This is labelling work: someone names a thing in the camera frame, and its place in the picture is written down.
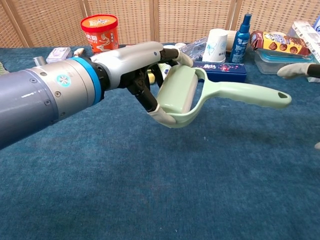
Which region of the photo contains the blue spray bottle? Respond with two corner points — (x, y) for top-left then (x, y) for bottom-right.
(228, 13), (253, 64)

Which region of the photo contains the white tissue pack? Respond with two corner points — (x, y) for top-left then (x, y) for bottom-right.
(286, 20), (320, 63)

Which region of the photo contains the paper cup with butterfly print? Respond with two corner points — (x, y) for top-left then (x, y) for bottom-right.
(201, 28), (229, 64)

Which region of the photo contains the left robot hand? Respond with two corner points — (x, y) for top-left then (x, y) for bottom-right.
(89, 41), (195, 129)

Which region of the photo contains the red instant noodle cup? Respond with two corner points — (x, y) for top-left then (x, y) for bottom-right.
(80, 14), (120, 55)

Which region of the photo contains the brown cookie package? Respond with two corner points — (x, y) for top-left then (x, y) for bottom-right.
(250, 30), (312, 57)

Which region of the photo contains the clear plastic bag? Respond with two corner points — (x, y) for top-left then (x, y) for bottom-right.
(181, 37), (208, 62)

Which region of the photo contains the woven rattan folding screen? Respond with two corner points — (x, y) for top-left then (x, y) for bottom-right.
(0, 0), (320, 48)

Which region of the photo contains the yellow sponge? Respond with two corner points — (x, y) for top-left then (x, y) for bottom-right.
(147, 69), (157, 85)

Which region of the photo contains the clear container with blue lid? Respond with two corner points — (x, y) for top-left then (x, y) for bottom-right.
(254, 48), (315, 76)

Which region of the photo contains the blue tablecloth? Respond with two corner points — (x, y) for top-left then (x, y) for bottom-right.
(0, 44), (320, 240)

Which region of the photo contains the navy blue rectangular box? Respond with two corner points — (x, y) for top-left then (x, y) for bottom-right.
(192, 61), (248, 83)

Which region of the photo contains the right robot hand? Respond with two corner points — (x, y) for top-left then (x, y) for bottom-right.
(276, 62), (320, 151)

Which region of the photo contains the green lint roller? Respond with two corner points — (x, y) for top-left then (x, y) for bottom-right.
(156, 65), (293, 129)

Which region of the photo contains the pale green patterned box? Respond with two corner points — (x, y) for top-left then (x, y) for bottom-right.
(303, 61), (320, 83)

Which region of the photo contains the purple soap box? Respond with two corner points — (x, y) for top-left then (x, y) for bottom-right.
(45, 46), (72, 64)

